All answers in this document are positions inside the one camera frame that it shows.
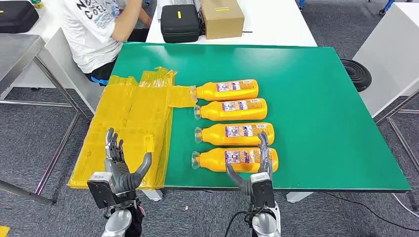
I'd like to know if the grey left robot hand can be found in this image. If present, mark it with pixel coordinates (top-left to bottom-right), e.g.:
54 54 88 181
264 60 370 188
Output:
104 127 153 194

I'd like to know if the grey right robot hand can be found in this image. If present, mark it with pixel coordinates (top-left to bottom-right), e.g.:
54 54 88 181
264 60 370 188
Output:
225 130 274 196

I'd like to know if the orange detergent bottle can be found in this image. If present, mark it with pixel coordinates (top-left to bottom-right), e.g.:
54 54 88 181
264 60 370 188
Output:
191 147 279 173
190 79 259 102
194 98 268 121
194 122 275 147

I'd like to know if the white table foot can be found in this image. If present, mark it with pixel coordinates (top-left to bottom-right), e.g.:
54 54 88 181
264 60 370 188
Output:
286 192 315 204
142 190 164 202

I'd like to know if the green work table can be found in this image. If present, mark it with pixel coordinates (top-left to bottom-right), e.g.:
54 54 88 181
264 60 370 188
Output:
109 42 412 193

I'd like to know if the yellow taped cardboard sheet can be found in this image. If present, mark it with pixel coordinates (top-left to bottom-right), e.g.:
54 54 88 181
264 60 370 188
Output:
67 67 197 191

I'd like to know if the black ribbed round stool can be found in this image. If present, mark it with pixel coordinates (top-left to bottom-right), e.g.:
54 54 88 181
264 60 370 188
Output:
340 58 373 93

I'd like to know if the person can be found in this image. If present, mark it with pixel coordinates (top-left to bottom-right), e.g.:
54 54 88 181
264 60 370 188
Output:
60 0 153 86

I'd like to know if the white desk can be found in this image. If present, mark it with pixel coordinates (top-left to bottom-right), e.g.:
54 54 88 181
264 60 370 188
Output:
0 0 105 115

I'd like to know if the brown cardboard box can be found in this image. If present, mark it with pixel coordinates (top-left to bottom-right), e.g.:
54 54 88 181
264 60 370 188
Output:
200 0 246 40

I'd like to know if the black zip case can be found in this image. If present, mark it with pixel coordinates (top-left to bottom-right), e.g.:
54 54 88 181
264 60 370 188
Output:
160 4 201 44
0 0 40 34

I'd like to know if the steel table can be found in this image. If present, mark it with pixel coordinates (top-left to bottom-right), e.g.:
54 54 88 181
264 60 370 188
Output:
0 33 92 207

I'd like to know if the white side table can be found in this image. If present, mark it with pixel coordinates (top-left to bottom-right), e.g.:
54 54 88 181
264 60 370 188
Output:
352 2 419 119

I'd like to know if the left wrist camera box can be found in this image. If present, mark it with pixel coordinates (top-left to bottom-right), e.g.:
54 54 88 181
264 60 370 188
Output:
86 171 116 210

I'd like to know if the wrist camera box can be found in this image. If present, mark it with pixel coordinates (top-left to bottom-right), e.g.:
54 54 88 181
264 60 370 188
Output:
250 172 276 208
86 171 116 210

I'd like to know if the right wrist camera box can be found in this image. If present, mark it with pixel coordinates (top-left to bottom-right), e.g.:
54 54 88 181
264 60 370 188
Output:
250 172 276 208

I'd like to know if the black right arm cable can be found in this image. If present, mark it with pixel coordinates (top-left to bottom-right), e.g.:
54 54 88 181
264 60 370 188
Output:
224 209 259 237

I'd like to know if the black floor cable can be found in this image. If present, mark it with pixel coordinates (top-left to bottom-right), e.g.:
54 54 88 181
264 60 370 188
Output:
319 191 419 233

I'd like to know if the steel table frame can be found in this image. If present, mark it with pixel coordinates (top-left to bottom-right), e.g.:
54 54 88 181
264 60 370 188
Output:
375 90 419 174

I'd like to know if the white floor cable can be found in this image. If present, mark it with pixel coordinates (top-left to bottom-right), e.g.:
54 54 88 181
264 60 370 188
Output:
391 193 419 219

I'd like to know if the blue cart frame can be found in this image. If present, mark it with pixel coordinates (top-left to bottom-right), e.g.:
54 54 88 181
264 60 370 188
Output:
296 0 397 16

